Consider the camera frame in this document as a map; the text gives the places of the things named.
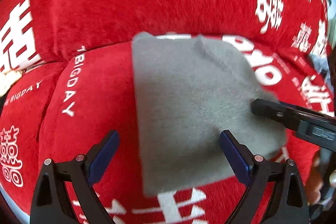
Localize grey small sweater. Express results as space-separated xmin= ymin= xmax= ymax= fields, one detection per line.
xmin=131 ymin=32 xmax=286 ymax=197

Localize grey clothes pile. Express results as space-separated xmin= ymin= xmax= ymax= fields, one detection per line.
xmin=309 ymin=53 xmax=333 ymax=90

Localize right hand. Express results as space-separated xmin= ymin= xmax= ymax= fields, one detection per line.
xmin=305 ymin=152 xmax=323 ymax=205

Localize red blanket white lettering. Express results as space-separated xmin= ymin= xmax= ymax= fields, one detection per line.
xmin=1 ymin=35 xmax=334 ymax=223

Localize cream cloth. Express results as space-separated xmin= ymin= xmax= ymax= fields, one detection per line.
xmin=0 ymin=71 xmax=24 ymax=97

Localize red pillow white characters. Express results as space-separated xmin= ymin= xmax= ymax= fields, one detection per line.
xmin=1 ymin=0 xmax=327 ymax=72

